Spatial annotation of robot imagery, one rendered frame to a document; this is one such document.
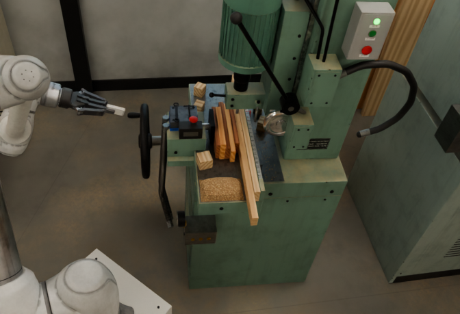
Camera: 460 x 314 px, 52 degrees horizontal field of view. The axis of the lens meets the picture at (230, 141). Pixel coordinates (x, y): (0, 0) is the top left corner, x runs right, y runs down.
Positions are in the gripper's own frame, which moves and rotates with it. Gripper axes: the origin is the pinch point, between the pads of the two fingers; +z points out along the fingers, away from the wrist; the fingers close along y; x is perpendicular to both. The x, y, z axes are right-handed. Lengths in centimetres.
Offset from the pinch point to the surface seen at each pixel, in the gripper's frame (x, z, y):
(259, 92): -35, 42, -12
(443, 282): 29, 179, -37
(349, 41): -71, 51, -25
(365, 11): -81, 48, -26
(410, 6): -48, 152, 91
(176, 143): -12.9, 19.3, -23.3
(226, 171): -15, 36, -33
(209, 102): -13.8, 33.6, 1.8
